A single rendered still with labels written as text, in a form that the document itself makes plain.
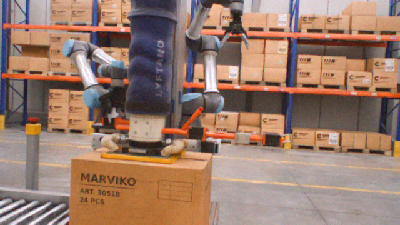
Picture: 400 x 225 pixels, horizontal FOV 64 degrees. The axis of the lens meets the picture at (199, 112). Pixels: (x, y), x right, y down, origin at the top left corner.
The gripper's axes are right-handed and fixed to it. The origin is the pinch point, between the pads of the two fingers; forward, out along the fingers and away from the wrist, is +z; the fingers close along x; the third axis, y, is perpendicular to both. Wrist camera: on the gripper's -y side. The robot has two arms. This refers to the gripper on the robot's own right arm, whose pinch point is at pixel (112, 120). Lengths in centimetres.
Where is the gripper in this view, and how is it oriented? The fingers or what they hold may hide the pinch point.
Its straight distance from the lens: 194.1
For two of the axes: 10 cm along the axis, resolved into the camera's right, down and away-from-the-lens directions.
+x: 1.5, -0.4, 9.9
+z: -0.5, 10.0, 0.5
